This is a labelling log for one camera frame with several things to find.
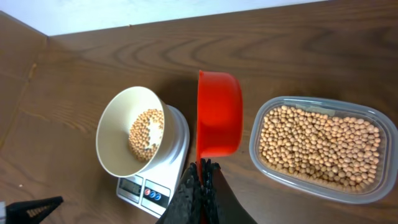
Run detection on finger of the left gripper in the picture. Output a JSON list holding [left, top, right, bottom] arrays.
[[5, 196, 63, 224]]

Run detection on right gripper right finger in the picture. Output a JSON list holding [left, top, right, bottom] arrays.
[[201, 159, 257, 224]]

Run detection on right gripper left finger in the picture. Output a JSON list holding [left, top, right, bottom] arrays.
[[157, 163, 201, 224]]

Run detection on red measuring scoop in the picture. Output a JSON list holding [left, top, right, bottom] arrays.
[[196, 71, 243, 184]]

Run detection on white digital kitchen scale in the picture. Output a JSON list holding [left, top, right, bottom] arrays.
[[116, 106, 190, 218]]

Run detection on soybeans in bowl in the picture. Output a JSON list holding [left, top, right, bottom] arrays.
[[128, 109, 164, 162]]

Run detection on white round bowl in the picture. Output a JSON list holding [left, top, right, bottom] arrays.
[[96, 86, 177, 177]]

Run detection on clear plastic container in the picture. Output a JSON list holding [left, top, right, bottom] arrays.
[[249, 96, 397, 204]]

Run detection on soybeans in container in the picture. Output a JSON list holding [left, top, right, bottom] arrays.
[[257, 105, 381, 192]]

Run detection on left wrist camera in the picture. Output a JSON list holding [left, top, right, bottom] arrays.
[[0, 202, 6, 224]]

